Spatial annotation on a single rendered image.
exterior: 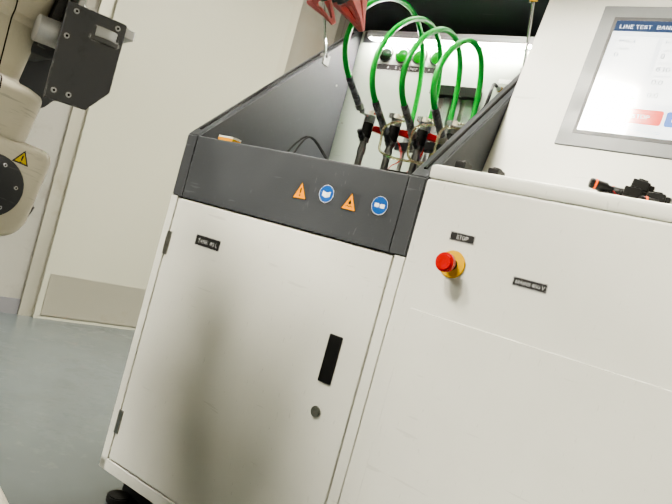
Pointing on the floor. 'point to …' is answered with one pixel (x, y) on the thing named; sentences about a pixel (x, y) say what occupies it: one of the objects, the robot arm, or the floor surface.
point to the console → (529, 322)
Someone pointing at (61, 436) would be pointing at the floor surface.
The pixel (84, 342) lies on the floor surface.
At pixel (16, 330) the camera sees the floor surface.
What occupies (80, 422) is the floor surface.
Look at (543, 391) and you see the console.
